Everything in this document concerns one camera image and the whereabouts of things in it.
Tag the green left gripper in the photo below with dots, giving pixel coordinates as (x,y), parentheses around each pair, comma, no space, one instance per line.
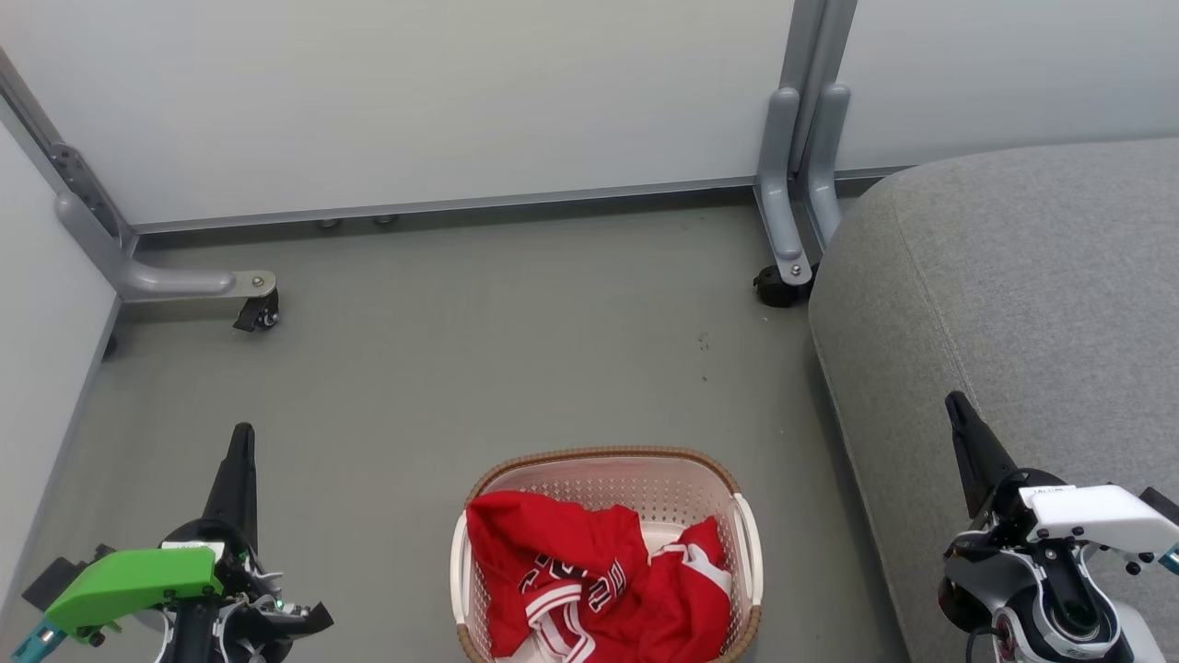
(129,580)

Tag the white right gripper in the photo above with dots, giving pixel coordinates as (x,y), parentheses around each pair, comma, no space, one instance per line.
(1096,517)

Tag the red jersey with white trim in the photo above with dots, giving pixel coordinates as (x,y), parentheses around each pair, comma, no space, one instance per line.
(543,534)

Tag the grey fabric sofa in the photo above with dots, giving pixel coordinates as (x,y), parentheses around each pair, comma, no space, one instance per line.
(1013,295)

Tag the black caster wheel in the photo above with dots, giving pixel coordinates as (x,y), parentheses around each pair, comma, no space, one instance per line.
(258,313)
(774,287)

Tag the short grey partition foot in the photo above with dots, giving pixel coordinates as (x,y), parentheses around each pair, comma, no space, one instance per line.
(822,175)

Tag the white perforated laundry basket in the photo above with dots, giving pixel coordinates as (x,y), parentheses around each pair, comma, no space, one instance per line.
(608,474)

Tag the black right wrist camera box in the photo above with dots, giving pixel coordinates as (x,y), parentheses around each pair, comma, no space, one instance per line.
(1162,505)

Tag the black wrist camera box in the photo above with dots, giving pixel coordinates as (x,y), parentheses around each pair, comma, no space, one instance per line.
(55,578)
(1162,505)

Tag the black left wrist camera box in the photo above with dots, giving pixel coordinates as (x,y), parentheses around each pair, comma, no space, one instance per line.
(55,578)

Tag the grey partition leg with bracket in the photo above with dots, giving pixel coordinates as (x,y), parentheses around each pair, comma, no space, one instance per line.
(157,279)

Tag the grey partition bottom rail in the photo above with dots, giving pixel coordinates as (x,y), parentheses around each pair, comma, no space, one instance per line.
(442,204)

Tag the grey partition post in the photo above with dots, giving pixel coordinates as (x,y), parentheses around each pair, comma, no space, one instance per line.
(815,55)

